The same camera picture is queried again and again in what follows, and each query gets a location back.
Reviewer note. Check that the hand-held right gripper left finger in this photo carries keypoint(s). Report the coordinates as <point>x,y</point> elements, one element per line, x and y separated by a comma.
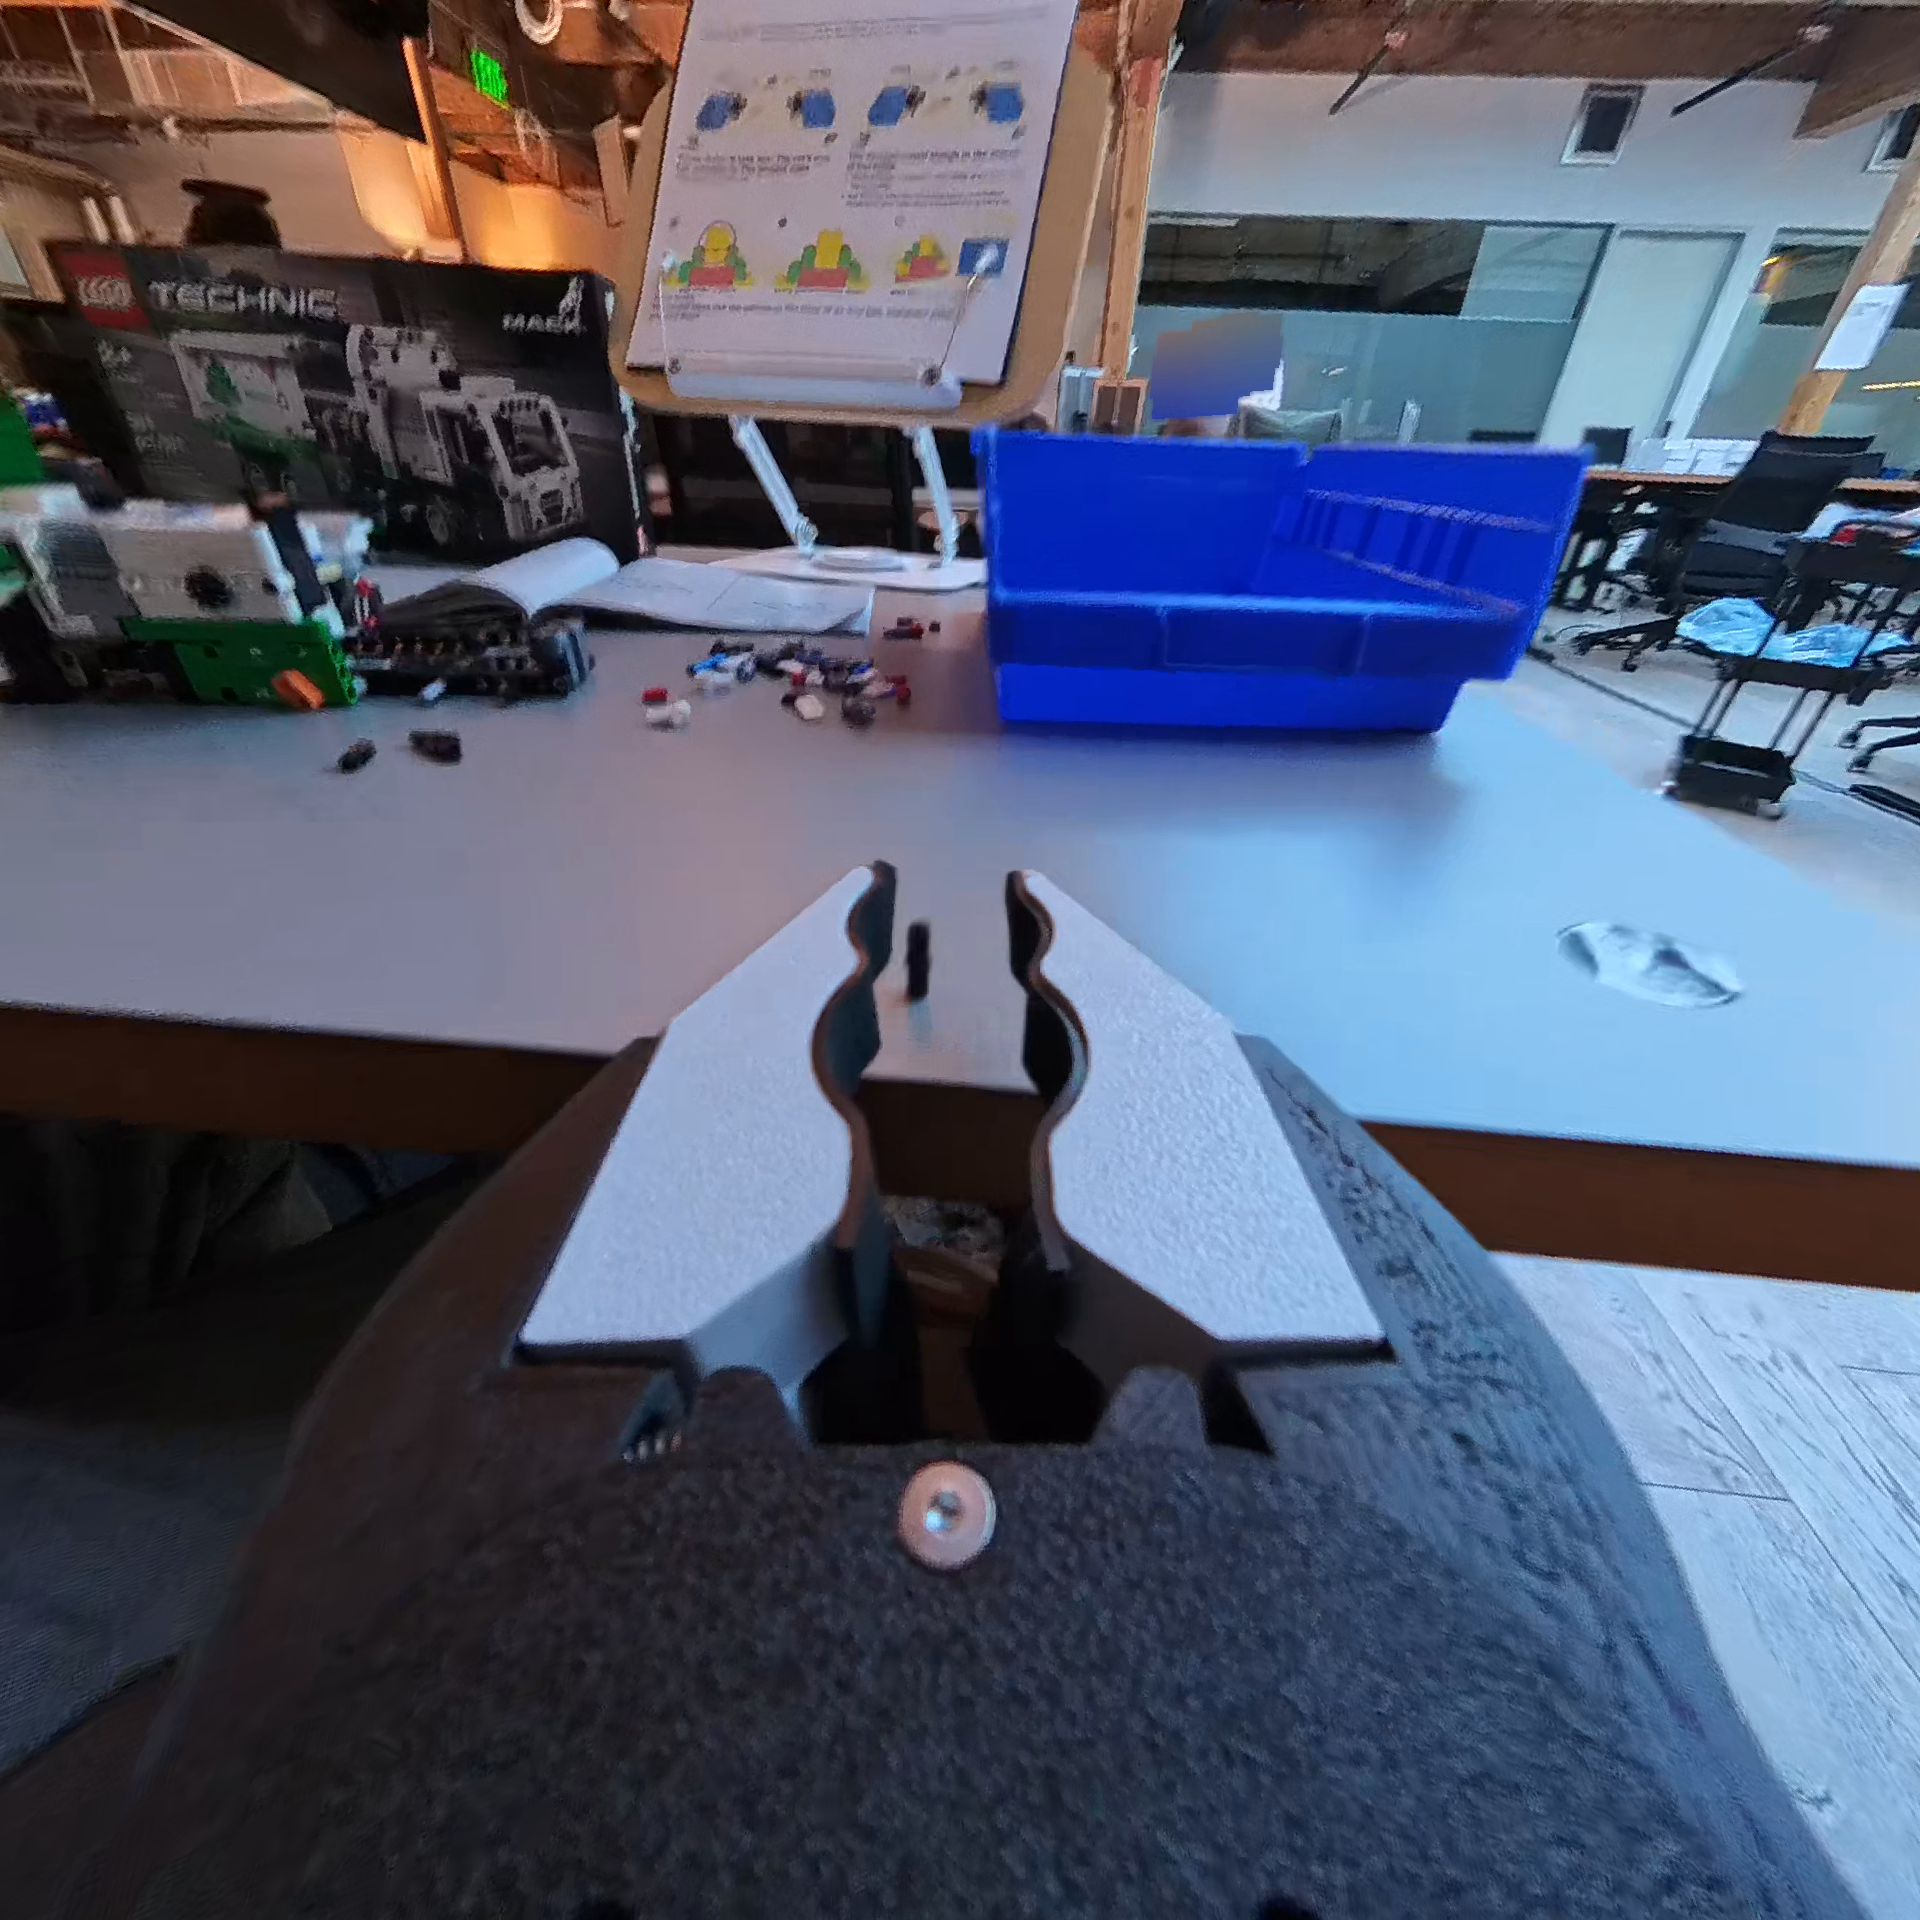
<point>705,1185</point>

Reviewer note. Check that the black lego set box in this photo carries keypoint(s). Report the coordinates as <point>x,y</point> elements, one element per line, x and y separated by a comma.
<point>301,307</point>

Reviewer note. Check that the scattered small lego pieces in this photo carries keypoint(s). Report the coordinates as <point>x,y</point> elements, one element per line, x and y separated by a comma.
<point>796,661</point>

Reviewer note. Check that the blue plastic bin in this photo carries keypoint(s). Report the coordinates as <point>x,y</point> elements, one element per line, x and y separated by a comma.
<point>1201,645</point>

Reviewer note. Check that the blue plastic bag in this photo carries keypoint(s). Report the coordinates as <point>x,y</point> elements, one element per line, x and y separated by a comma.
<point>1785,635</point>

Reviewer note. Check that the instruction manual with pictures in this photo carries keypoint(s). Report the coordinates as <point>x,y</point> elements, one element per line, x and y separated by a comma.
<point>856,195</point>

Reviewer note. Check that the white green lego truck model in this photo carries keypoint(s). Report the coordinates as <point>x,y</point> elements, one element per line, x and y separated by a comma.
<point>181,579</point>

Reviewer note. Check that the green exit sign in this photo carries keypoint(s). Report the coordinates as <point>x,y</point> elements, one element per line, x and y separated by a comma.
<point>487,76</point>

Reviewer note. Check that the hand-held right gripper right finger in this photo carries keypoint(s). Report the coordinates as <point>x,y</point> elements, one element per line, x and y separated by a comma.
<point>1201,1202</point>

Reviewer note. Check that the black office chair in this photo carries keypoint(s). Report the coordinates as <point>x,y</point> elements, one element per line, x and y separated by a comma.
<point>1741,510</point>

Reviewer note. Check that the white paper notice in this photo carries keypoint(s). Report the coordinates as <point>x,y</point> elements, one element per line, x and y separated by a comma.
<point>1862,323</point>

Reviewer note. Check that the black lego chassis assembly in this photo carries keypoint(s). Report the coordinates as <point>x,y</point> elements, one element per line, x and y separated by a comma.
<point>481,661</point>

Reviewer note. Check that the open instruction booklet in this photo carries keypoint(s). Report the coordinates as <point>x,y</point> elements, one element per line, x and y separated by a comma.
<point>720,598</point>

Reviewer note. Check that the instruction sheet on stand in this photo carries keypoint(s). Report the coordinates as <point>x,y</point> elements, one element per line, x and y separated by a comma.
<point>1058,301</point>

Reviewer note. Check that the wooden pillar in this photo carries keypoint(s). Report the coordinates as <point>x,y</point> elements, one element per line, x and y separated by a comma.
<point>1133,195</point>

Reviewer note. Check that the black rolling cart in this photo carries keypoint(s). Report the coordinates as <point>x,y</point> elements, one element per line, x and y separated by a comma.
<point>1741,750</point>

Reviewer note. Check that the wooden post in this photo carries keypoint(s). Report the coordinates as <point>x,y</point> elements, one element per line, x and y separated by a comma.
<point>1876,255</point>

